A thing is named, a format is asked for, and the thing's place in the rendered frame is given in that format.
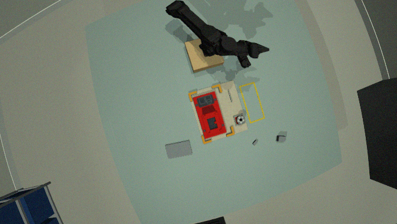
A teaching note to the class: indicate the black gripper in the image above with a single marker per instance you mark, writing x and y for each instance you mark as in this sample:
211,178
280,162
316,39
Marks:
253,49

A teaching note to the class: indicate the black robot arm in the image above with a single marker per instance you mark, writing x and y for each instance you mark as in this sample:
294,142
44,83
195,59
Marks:
213,41

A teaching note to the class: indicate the black and grey wheel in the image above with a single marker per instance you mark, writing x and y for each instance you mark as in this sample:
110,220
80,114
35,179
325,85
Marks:
238,118

